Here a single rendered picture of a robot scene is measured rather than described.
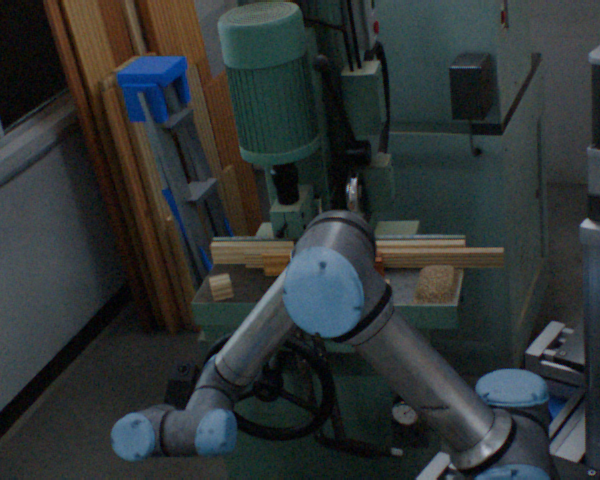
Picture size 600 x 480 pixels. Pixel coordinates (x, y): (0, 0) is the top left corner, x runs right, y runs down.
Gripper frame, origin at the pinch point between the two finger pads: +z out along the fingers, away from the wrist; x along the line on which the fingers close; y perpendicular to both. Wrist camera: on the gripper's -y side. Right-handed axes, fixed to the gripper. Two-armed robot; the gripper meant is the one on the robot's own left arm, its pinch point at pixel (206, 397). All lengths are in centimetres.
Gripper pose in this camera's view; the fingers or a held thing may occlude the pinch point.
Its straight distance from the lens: 202.5
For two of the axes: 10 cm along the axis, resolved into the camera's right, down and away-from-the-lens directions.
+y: 0.0, 10.0, -0.1
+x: 9.6, -0.1, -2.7
